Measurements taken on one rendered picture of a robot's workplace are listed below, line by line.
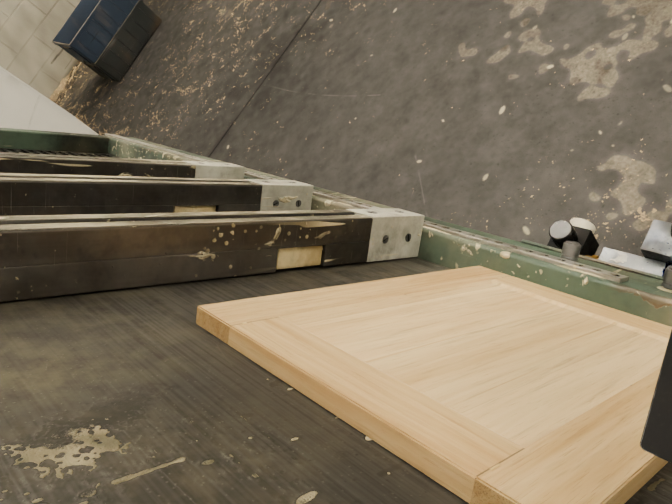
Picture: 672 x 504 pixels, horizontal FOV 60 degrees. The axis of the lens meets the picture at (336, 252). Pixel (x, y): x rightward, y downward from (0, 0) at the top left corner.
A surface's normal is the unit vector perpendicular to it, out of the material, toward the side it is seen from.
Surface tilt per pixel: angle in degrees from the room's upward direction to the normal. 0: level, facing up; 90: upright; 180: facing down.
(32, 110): 90
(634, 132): 0
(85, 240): 90
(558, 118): 0
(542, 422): 60
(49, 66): 90
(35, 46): 90
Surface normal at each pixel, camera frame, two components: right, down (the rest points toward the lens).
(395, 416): 0.13, -0.97
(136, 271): 0.68, 0.26
